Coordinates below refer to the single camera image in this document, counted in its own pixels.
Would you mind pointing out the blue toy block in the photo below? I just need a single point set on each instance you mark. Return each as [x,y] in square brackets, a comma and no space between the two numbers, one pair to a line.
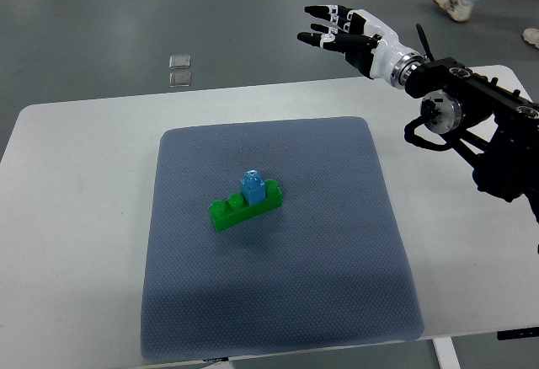
[253,187]

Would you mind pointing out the metal floor plate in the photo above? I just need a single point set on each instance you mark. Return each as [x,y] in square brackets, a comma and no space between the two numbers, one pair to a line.
[180,78]
[179,61]

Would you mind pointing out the upper metal floor plate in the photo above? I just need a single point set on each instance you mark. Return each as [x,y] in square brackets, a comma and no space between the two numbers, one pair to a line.
[179,61]

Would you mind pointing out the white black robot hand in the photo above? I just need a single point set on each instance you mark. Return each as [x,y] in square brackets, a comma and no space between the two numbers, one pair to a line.
[368,45]

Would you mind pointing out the grey-blue textured mat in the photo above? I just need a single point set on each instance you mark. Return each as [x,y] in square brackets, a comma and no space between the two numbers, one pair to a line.
[327,268]

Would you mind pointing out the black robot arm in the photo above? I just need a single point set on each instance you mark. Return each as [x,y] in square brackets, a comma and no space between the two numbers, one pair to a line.
[493,129]

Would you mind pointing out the black table control panel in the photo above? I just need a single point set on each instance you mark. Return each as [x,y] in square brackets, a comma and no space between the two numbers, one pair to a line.
[517,334]

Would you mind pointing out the white table leg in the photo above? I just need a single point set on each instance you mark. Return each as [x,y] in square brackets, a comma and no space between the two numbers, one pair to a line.
[446,353]

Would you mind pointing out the lower metal floor plate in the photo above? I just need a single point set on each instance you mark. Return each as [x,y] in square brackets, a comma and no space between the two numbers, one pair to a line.
[180,78]

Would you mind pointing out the green four-stud toy block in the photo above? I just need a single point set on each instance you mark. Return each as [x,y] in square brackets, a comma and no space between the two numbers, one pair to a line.
[245,204]

